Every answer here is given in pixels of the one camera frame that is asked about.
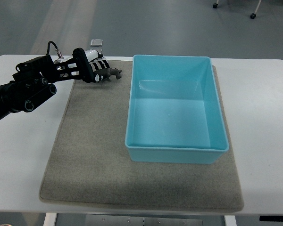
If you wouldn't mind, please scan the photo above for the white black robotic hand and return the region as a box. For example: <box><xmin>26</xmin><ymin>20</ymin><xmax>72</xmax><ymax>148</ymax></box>
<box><xmin>85</xmin><ymin>50</ymin><xmax>110</xmax><ymax>83</ymax></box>

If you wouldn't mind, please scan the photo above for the brown toy hippo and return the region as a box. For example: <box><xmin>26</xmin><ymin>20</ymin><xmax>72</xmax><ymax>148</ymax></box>
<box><xmin>95</xmin><ymin>68</ymin><xmax>122</xmax><ymax>82</ymax></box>

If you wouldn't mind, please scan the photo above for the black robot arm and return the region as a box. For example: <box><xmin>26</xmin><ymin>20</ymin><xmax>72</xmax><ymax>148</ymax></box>
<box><xmin>0</xmin><ymin>48</ymin><xmax>96</xmax><ymax>120</ymax></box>

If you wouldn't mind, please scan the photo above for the light blue plastic box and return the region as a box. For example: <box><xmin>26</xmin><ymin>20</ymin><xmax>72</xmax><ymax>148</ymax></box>
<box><xmin>125</xmin><ymin>55</ymin><xmax>229</xmax><ymax>164</ymax></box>

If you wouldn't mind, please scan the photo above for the upper floor outlet plate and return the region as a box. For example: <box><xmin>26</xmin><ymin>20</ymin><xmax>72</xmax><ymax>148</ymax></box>
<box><xmin>90</xmin><ymin>39</ymin><xmax>103</xmax><ymax>47</ymax></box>

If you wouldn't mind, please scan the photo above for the grey felt mat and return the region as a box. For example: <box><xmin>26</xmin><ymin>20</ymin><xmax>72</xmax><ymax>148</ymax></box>
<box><xmin>39</xmin><ymin>61</ymin><xmax>244</xmax><ymax>212</ymax></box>

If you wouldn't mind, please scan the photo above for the right cart caster wheel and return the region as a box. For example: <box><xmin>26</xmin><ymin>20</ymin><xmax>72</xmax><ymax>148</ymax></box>
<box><xmin>250</xmin><ymin>13</ymin><xmax>257</xmax><ymax>19</ymax></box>

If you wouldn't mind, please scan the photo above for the black table control panel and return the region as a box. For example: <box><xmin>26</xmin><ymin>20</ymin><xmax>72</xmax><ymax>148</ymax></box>
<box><xmin>259</xmin><ymin>216</ymin><xmax>283</xmax><ymax>222</ymax></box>

